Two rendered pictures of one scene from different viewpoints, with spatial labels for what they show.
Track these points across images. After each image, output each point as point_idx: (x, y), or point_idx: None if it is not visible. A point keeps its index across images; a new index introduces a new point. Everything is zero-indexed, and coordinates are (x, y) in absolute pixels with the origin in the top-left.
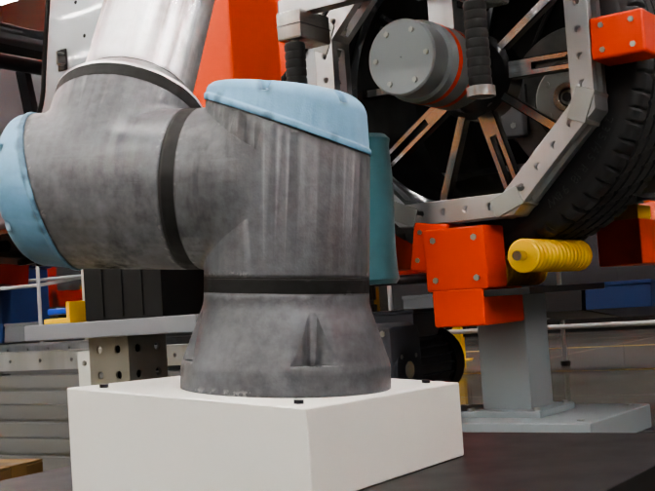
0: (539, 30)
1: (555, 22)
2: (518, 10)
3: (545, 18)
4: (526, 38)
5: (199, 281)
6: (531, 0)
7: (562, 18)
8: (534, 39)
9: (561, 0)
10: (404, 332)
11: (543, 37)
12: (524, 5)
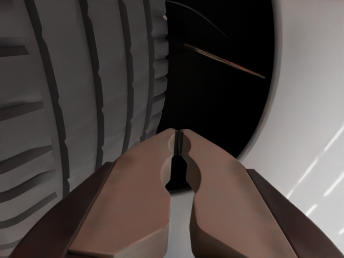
0: (205, 19)
1: (213, 29)
2: (240, 0)
3: (213, 26)
4: (214, 0)
5: None
6: (240, 16)
7: (212, 37)
8: (199, 13)
9: (225, 41)
10: None
11: (208, 15)
12: (240, 8)
